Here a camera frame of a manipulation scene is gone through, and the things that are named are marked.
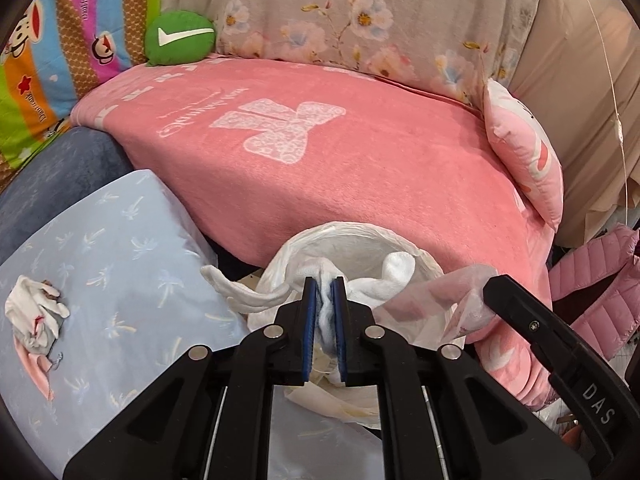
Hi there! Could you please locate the beige curtain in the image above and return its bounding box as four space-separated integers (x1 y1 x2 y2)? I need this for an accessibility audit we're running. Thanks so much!
510 0 640 246

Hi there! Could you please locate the pink puffer jacket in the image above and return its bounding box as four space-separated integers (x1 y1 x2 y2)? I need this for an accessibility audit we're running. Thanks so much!
547 225 640 376

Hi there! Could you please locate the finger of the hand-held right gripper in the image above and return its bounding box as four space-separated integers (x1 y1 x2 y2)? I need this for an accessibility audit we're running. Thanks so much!
482 274 640 478

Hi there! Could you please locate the pink and white pillow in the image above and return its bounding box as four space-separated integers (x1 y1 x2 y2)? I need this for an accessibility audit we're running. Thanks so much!
482 79 565 231

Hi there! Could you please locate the pink blanket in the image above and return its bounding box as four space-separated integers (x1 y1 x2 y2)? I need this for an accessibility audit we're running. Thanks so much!
70 55 566 408

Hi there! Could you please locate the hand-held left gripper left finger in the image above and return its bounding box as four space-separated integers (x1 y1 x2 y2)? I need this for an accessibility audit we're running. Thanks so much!
62 277 321 480

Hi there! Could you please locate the green plush cushion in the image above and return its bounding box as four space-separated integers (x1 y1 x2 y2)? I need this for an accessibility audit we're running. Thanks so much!
144 9 217 67

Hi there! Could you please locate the grey floral blanket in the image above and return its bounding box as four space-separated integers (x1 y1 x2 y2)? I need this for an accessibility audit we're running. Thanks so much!
160 0 546 106

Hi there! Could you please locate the white sock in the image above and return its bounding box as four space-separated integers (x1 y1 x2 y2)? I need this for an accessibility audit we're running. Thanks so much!
200 252 418 361

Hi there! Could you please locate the striped monkey print quilt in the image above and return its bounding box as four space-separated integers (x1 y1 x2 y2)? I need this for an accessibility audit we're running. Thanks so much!
0 0 171 181

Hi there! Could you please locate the white lined waste bin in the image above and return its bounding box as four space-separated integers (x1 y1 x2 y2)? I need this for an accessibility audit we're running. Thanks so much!
247 221 483 428

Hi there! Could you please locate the blue-grey sofa cushion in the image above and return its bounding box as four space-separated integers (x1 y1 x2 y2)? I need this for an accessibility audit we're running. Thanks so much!
0 126 136 266

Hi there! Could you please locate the thin white cord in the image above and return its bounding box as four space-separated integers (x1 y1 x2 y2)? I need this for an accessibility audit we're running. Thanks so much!
565 0 633 226

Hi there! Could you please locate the pink cloth piece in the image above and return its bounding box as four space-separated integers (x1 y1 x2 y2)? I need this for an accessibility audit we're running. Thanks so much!
17 337 63 402

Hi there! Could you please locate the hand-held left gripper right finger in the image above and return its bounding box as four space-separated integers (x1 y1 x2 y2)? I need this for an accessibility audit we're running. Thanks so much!
330 276 593 480

